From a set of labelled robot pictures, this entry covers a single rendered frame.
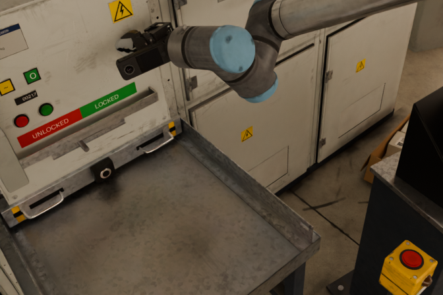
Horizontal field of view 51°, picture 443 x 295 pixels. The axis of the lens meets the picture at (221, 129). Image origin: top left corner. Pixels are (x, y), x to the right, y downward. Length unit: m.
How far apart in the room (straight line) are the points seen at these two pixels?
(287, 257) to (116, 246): 0.42
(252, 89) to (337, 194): 1.46
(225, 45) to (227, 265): 0.52
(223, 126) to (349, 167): 0.98
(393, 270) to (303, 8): 0.59
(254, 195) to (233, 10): 0.62
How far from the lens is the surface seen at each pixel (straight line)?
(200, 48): 0.92
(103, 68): 1.19
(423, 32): 3.42
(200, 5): 1.44
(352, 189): 2.42
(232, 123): 1.77
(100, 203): 1.31
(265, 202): 1.22
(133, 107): 1.23
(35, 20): 1.08
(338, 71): 2.14
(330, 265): 2.15
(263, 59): 1.01
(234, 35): 0.90
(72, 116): 1.21
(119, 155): 1.33
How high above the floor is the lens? 1.80
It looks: 41 degrees down
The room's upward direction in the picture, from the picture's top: 5 degrees counter-clockwise
